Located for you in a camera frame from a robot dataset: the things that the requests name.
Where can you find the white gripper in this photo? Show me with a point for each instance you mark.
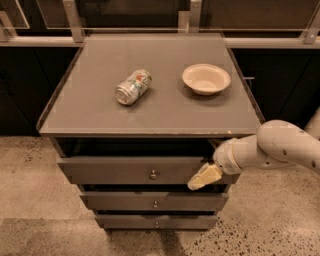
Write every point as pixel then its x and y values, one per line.
pixel 225 156

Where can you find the grey top drawer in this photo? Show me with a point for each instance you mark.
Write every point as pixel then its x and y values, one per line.
pixel 130 170

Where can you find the grey drawer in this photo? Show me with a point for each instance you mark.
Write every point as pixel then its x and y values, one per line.
pixel 163 222
pixel 154 201
pixel 130 170

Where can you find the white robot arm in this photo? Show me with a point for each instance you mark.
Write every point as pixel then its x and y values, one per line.
pixel 276 144

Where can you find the grey drawer cabinet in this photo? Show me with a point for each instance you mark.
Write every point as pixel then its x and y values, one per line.
pixel 84 119

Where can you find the grey bottom drawer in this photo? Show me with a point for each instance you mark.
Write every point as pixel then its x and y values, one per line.
pixel 163 222

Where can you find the grey middle drawer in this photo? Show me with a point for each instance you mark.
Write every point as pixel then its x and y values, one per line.
pixel 154 201

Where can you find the white paper bowl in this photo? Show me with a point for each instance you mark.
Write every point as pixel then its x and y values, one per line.
pixel 206 79

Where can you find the crushed soda can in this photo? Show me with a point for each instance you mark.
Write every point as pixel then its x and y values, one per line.
pixel 129 91

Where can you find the metal railing with glass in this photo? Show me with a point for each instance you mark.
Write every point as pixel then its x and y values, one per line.
pixel 232 22

